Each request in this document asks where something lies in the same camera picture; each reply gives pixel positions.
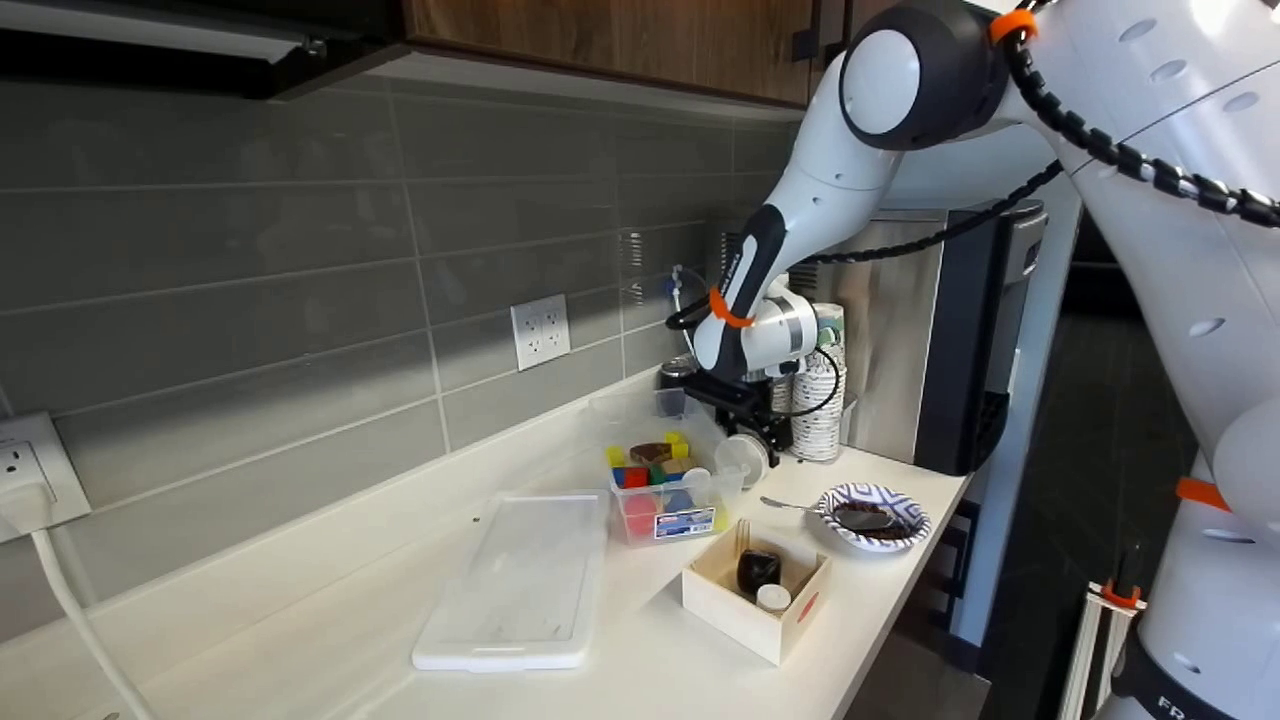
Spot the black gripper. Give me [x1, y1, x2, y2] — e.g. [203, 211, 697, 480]
[684, 367, 793, 448]

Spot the white round object in box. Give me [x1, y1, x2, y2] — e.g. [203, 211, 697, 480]
[757, 585, 793, 613]

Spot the patterned paper plate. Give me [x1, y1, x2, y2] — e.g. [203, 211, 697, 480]
[802, 485, 928, 556]

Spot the small wooden box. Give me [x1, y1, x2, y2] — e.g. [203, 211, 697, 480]
[679, 521, 831, 664]

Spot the clear plastic cup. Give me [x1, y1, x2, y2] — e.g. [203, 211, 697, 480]
[711, 435, 768, 491]

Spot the clear box of coloured blocks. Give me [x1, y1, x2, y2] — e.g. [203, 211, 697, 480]
[582, 392, 728, 546]

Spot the white plastic box lid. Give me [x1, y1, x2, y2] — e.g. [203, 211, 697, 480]
[413, 491, 608, 674]

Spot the wooden upper cabinet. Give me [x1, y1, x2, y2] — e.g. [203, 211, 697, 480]
[404, 0, 888, 105]

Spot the white power cable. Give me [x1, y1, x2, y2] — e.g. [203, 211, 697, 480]
[28, 525, 151, 720]

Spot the black round object in box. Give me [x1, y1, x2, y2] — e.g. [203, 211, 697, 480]
[735, 554, 779, 598]

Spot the short paper cup stack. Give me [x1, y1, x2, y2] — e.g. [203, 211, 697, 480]
[793, 306, 844, 465]

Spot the white wall outlet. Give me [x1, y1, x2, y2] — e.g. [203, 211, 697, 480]
[0, 414, 93, 546]

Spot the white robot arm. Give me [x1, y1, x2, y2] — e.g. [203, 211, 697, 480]
[689, 0, 1280, 720]

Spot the white wall switch plate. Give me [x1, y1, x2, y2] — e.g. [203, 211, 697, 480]
[511, 297, 571, 367]

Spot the black coffee machine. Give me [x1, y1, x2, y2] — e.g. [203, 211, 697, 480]
[914, 201, 1049, 478]

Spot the metal spoon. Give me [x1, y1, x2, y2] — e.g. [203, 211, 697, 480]
[761, 497, 817, 514]

